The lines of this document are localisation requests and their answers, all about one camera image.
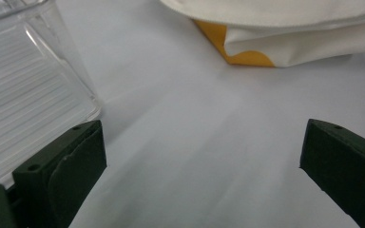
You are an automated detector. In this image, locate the clear plastic storage box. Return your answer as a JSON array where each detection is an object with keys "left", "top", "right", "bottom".
[{"left": 0, "top": 0, "right": 103, "bottom": 188}]

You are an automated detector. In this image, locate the white cloth tote bag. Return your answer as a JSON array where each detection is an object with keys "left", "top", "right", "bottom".
[{"left": 158, "top": 0, "right": 365, "bottom": 68}]

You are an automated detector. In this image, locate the pale grey table cover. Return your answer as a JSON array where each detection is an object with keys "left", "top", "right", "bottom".
[{"left": 0, "top": 0, "right": 365, "bottom": 228}]

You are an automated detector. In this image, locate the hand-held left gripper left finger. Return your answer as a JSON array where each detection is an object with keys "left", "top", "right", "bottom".
[{"left": 11, "top": 119, "right": 107, "bottom": 228}]

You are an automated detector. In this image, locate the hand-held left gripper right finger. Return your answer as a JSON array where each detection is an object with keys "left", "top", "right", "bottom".
[{"left": 298, "top": 118, "right": 365, "bottom": 228}]

